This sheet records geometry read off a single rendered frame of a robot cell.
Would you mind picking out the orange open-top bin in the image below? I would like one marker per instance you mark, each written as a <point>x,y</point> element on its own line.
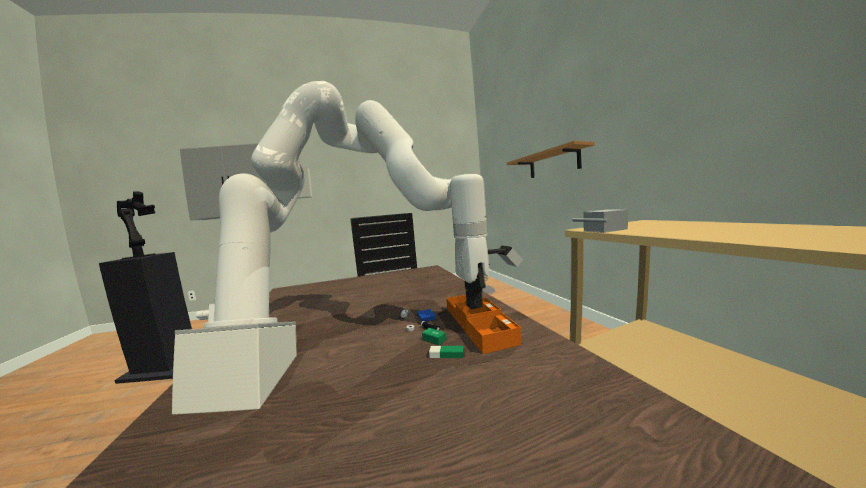
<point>493,333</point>

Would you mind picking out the blue rectangular block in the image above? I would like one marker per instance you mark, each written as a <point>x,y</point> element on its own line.
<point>426,315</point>

